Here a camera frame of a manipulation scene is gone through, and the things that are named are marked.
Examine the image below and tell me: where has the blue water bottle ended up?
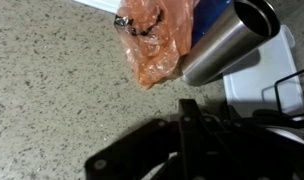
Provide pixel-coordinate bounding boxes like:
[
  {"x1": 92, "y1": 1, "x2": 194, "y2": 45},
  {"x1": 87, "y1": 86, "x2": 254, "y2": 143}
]
[{"x1": 192, "y1": 0, "x2": 231, "y2": 46}]

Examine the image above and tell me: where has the orange plastic bag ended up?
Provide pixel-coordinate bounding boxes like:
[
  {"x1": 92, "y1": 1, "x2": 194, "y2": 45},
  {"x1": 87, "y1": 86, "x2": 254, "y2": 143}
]
[{"x1": 114, "y1": 0, "x2": 200, "y2": 89}]

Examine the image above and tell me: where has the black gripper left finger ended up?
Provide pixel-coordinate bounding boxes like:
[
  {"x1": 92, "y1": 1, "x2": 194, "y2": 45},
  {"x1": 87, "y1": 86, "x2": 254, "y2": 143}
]
[{"x1": 178, "y1": 99, "x2": 202, "y2": 121}]

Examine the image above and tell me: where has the black two-tier dish rack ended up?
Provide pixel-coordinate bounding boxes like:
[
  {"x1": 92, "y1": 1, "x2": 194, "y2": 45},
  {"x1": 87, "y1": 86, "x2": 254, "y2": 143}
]
[{"x1": 253, "y1": 69, "x2": 304, "y2": 127}]

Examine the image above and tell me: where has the steel tumbler cup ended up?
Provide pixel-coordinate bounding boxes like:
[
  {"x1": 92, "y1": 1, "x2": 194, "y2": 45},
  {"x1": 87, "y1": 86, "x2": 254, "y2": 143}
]
[{"x1": 181, "y1": 0, "x2": 281, "y2": 86}]

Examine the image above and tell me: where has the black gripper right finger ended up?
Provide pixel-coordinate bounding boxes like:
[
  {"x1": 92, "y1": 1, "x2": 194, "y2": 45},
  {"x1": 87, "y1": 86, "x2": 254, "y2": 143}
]
[{"x1": 223, "y1": 105, "x2": 241, "y2": 125}]

